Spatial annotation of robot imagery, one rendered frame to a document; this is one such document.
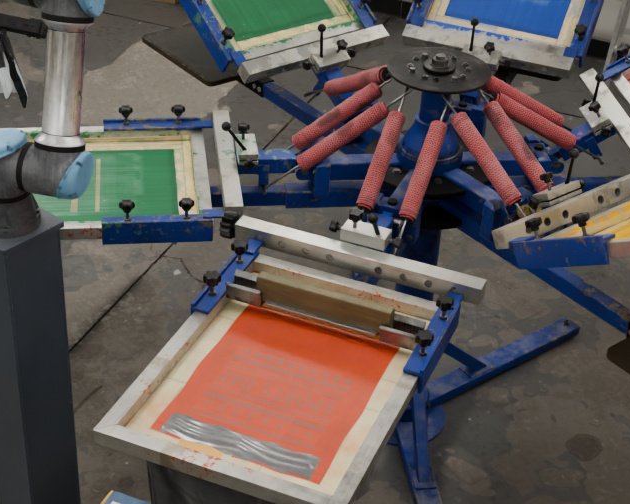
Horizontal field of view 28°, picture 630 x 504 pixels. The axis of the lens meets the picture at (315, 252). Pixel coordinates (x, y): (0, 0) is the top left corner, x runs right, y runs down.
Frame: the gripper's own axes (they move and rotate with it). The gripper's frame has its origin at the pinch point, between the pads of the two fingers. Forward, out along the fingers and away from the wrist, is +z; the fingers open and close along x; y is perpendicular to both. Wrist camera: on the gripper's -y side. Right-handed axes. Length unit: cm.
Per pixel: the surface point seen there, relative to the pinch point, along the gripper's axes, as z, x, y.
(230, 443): 77, -43, -15
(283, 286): 49, -78, -35
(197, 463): 78, -33, -8
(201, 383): 64, -61, -11
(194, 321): 51, -75, -12
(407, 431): 111, -184, -59
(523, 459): 131, -182, -93
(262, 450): 80, -41, -21
